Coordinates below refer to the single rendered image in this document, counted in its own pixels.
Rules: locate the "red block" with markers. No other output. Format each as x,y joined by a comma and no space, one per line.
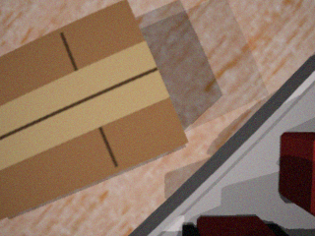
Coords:
297,172
233,226

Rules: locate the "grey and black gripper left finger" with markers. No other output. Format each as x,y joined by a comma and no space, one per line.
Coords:
190,230

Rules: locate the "grey open-top tray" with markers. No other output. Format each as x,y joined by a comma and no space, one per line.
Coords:
243,177

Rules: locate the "brown cardboard box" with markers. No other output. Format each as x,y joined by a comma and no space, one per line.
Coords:
79,104

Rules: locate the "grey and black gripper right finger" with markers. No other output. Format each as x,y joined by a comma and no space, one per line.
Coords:
276,229

